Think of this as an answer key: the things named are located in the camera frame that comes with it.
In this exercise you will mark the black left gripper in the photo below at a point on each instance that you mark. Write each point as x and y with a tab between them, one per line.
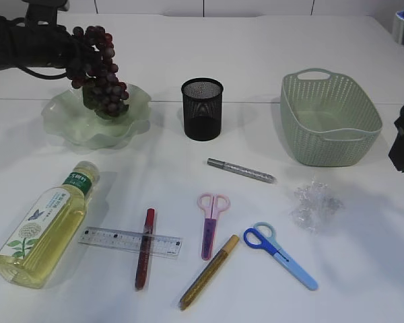
75	49

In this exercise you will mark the purple grape bunch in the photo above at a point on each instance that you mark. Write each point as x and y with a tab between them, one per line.
93	71

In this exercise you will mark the clear plastic sheet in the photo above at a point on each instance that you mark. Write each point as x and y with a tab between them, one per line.
317	207

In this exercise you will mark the blue scissors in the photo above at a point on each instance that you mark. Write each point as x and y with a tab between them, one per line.
262	235

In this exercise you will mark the yellow tea bottle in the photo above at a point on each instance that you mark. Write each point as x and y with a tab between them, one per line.
33	250

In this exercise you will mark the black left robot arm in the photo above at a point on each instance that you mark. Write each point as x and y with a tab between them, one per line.
37	40

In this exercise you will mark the light green wavy plate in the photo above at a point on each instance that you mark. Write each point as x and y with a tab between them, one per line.
66	116

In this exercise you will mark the green woven plastic basket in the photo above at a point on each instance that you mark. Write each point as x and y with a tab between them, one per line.
327	122

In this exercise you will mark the black mesh pen holder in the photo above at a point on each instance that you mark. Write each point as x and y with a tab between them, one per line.
202	108

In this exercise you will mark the silver glitter pen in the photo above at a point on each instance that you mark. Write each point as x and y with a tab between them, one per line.
241	170

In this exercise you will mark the gold glitter pen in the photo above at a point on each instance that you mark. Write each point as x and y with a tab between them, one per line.
207	274

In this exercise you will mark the red glitter pen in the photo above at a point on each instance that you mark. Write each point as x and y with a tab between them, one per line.
145	247

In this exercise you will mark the transparent plastic ruler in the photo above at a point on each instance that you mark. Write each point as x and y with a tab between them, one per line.
163	246

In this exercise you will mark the pink purple scissors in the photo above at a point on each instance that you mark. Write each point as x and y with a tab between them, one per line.
211	205

